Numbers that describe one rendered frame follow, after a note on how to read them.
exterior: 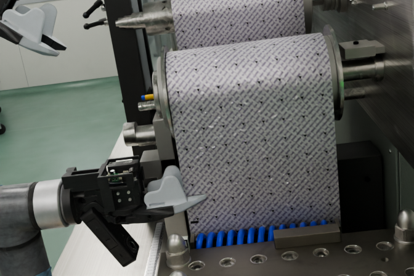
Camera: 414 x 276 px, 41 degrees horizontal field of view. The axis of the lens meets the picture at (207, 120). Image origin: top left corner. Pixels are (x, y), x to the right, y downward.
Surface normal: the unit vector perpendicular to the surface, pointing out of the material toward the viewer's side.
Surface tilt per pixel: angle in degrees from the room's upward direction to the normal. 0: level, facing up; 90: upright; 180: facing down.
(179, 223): 90
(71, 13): 90
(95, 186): 90
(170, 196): 90
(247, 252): 0
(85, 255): 0
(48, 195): 44
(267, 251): 0
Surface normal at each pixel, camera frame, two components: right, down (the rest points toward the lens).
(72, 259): -0.13, -0.94
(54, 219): 0.01, 0.49
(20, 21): -0.11, 0.26
